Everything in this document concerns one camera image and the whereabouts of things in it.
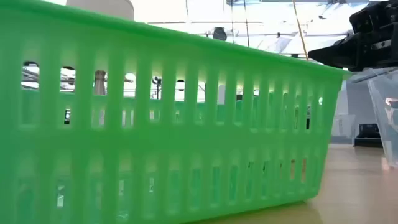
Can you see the white shade table lamp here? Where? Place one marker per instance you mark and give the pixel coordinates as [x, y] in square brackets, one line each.
[102, 7]

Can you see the round black background device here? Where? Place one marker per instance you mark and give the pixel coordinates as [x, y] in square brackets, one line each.
[219, 33]

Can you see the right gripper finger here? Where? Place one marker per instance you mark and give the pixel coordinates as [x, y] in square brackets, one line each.
[339, 55]

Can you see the clear plastic basket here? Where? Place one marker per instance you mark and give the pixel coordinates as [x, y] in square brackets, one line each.
[382, 124]
[342, 129]

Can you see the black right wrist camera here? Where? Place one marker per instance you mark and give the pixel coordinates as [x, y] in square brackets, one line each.
[376, 15]

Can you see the green plastic slotted basket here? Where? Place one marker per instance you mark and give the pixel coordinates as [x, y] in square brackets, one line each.
[186, 137]

